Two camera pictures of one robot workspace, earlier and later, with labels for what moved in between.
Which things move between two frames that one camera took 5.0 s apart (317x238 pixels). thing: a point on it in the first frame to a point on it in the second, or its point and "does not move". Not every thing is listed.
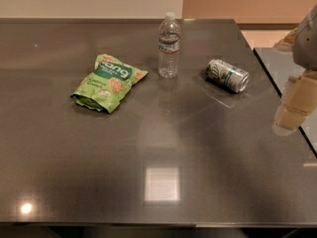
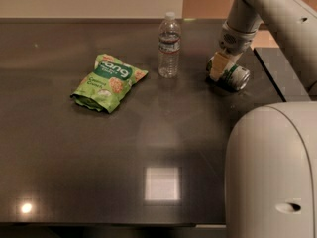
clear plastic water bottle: [168, 46] does not move
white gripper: [306, 49] to [235, 41]
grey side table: [280, 64] does not move
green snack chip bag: [108, 81] does not move
